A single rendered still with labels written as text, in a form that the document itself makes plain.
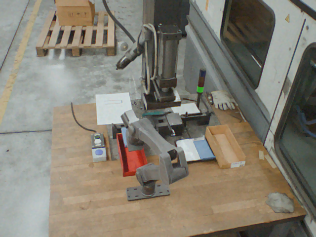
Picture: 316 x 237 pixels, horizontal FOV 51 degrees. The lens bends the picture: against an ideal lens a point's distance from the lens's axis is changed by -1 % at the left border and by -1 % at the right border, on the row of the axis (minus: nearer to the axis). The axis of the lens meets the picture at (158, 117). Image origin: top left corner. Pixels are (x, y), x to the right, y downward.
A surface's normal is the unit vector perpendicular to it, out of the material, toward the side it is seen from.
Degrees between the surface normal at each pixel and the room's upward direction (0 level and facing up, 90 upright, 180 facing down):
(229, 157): 0
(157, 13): 90
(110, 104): 1
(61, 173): 0
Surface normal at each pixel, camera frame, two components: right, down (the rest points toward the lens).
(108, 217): 0.04, -0.77
